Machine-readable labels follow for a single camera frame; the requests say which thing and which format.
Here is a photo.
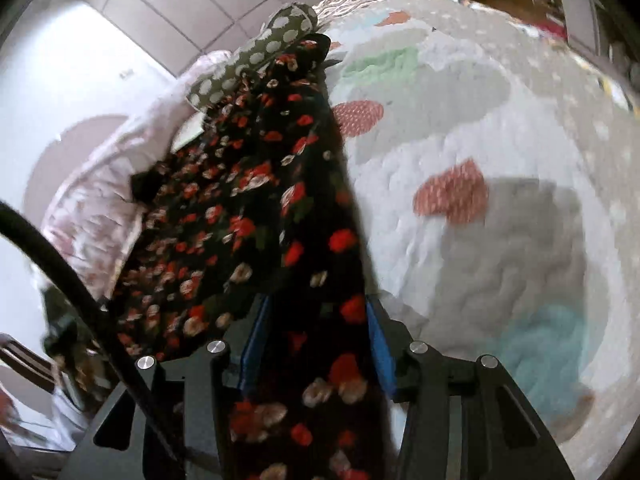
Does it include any black floral dress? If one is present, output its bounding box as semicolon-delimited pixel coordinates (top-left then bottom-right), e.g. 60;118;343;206
111;32;401;480

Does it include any wooden chair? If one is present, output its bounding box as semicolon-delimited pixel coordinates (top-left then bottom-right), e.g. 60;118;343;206
0;332;58;396

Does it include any pink floral blanket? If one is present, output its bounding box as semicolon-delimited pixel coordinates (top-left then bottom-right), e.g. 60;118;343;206
40;50;236;303

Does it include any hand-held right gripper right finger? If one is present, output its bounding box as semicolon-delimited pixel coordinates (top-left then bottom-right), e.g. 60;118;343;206
365;294;577;480

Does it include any patterned bed quilt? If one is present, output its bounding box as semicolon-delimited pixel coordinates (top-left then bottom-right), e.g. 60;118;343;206
310;0;638;480

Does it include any black cable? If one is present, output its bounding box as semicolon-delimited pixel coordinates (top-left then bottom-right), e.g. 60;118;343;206
0;201;221;480

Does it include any green polka dot pillow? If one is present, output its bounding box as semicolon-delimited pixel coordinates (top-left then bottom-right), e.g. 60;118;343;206
185;2;321;111

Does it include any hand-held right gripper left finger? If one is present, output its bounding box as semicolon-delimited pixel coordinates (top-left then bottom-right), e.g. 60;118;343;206
59;294;274;480

